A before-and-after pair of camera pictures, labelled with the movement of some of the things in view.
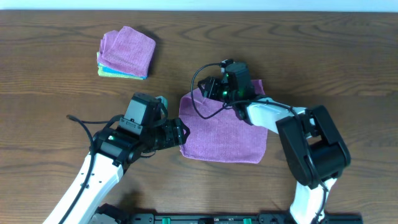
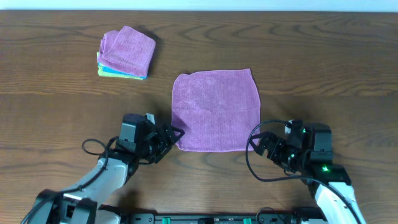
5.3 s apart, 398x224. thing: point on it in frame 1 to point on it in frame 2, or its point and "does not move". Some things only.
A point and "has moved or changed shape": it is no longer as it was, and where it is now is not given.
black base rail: [268, 218] does not move
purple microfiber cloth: [209, 129] has moved or changed shape
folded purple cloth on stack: [127, 50] does not move
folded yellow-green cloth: [113, 74] does not move
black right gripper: [211, 86] to [272, 153]
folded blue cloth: [109, 70] does not move
